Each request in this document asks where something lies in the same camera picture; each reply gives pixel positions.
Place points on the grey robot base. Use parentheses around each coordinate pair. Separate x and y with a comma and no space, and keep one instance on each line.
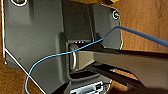
(36,36)

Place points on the grey robot torso link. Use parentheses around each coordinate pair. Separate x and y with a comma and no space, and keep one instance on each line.
(126,61)

